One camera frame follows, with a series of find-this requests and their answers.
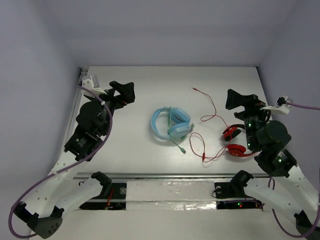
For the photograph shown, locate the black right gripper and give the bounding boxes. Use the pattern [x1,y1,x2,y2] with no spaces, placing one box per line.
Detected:
[225,88,277,150]

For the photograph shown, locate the light blue headphones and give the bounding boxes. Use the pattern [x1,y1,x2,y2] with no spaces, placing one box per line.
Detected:
[150,106,195,141]

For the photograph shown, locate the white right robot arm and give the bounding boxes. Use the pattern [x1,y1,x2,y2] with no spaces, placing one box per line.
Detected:
[215,89,320,240]

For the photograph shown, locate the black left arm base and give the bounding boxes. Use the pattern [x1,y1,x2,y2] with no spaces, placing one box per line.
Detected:
[79,182,127,211]

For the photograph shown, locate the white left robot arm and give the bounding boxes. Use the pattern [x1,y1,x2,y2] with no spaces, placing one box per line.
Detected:
[8,79,135,239]

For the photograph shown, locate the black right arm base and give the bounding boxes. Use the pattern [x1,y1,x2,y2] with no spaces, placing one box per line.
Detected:
[211,181,264,210]

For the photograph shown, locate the red headphones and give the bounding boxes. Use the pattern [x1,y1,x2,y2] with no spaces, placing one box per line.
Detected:
[222,124,255,158]

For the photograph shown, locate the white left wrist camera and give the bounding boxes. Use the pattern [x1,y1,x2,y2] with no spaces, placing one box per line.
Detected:
[81,74,106,98]

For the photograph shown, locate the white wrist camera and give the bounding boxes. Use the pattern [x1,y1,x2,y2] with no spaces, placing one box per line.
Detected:
[261,96,293,115]
[81,74,106,98]

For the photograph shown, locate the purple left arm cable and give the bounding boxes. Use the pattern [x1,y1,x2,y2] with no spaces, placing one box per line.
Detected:
[8,84,114,238]

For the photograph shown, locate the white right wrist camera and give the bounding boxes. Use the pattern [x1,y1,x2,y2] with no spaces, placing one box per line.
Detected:
[261,96,293,115]

